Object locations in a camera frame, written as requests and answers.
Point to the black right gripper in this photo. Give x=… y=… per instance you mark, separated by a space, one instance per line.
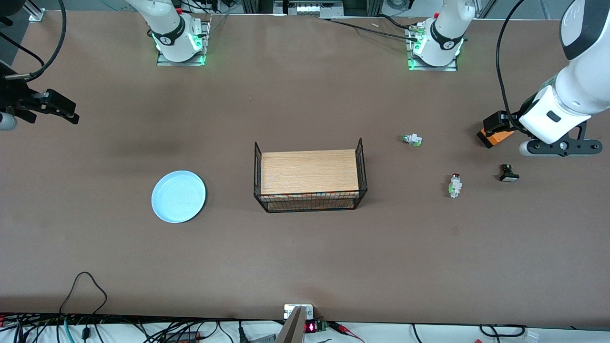
x=14 y=95

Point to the aluminium frame profile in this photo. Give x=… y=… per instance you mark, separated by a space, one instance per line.
x=34 y=12

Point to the green push button switch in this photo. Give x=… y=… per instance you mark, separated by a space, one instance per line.
x=412 y=139

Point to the red digit display module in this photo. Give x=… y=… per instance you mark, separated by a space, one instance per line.
x=310 y=327

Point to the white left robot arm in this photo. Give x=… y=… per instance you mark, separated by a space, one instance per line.
x=572 y=85

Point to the red clip test lead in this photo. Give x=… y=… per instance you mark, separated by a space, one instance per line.
x=340 y=327

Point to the black power adapter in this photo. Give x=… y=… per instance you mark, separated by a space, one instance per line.
x=183 y=337

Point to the black white-capped button switch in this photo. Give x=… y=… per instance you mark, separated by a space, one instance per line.
x=509 y=176

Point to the light blue round plate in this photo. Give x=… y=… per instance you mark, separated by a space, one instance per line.
x=178 y=196

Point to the red push button switch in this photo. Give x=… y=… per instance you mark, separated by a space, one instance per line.
x=455 y=186

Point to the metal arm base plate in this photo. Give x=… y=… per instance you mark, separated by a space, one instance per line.
x=433 y=68
x=181 y=63

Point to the grey metal camera bracket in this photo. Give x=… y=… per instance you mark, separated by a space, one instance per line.
x=293 y=328

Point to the orange button enclosure box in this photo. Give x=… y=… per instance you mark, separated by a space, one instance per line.
x=500 y=138

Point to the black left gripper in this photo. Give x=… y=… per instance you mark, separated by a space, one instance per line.
x=498 y=122

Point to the white lit electronics unit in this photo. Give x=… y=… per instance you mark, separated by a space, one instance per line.
x=307 y=8

